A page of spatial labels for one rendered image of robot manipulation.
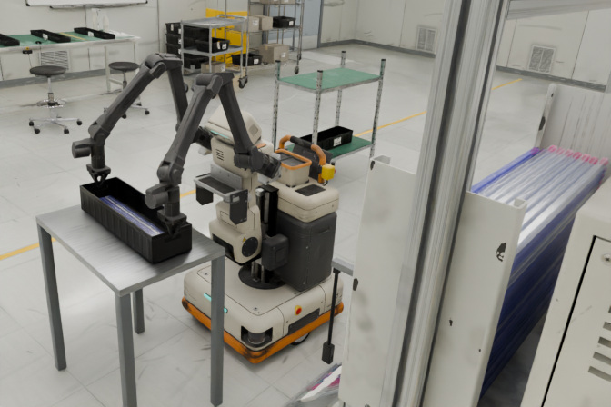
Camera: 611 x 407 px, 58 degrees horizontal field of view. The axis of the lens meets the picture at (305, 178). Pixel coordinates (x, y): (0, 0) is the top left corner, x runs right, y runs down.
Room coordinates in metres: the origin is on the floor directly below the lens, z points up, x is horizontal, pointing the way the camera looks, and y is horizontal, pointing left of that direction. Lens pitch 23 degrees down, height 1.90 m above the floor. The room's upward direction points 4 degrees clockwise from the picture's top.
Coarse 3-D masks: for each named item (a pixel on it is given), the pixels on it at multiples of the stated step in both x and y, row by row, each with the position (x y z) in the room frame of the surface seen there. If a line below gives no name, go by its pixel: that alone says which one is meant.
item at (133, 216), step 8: (104, 200) 2.11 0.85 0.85; (112, 200) 2.12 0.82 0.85; (120, 208) 2.05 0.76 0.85; (128, 208) 2.05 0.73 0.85; (128, 216) 1.98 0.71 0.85; (136, 216) 1.99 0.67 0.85; (136, 224) 1.92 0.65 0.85; (144, 224) 1.92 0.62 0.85; (152, 224) 1.93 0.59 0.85; (152, 232) 1.87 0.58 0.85; (160, 232) 1.87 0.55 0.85
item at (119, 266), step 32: (64, 224) 1.96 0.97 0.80; (96, 224) 1.99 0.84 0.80; (96, 256) 1.74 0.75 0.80; (128, 256) 1.76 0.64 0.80; (192, 256) 1.80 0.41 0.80; (224, 256) 1.87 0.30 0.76; (128, 288) 1.57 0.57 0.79; (224, 288) 1.88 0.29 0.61; (128, 320) 1.57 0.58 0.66; (64, 352) 2.02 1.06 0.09; (128, 352) 1.56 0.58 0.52; (128, 384) 1.56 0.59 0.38
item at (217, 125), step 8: (216, 112) 2.36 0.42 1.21; (224, 112) 2.34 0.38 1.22; (208, 120) 2.35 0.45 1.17; (216, 120) 2.32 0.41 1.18; (224, 120) 2.30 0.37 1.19; (248, 120) 2.27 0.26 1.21; (208, 128) 2.32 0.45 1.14; (216, 128) 2.28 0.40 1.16; (224, 128) 2.27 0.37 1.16; (248, 128) 2.27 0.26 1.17; (256, 128) 2.31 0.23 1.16; (216, 136) 2.35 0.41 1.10; (224, 136) 2.27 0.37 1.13; (232, 136) 2.21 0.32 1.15; (256, 136) 2.31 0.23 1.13; (232, 144) 2.29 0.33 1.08
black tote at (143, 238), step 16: (80, 192) 2.10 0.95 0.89; (96, 192) 2.15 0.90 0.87; (112, 192) 2.20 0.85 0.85; (128, 192) 2.15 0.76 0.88; (96, 208) 2.00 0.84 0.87; (112, 208) 1.91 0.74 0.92; (144, 208) 2.07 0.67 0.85; (160, 208) 1.98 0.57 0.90; (112, 224) 1.91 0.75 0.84; (128, 224) 1.82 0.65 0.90; (160, 224) 1.98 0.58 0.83; (128, 240) 1.83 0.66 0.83; (144, 240) 1.75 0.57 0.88; (160, 240) 1.74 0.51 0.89; (176, 240) 1.79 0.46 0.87; (144, 256) 1.75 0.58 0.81; (160, 256) 1.74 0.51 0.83
